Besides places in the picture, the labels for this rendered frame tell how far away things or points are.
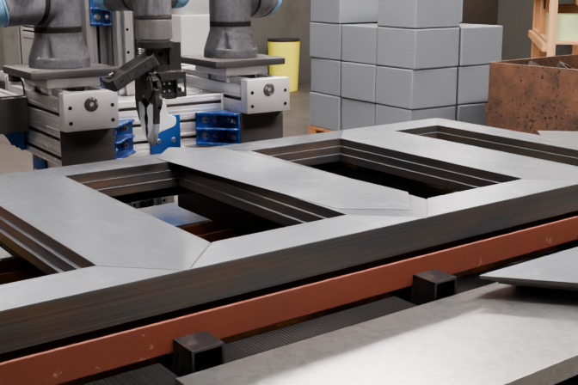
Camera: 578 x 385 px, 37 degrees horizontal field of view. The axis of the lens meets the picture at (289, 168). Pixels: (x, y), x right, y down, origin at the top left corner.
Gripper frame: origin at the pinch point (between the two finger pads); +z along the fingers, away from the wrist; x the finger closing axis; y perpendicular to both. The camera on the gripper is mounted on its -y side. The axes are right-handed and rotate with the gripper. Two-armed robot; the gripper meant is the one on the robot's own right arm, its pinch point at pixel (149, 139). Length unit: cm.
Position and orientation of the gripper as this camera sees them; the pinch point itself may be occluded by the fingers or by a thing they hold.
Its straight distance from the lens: 182.0
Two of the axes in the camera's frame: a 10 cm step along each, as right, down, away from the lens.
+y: 8.0, -1.3, 5.9
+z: 0.1, 9.8, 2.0
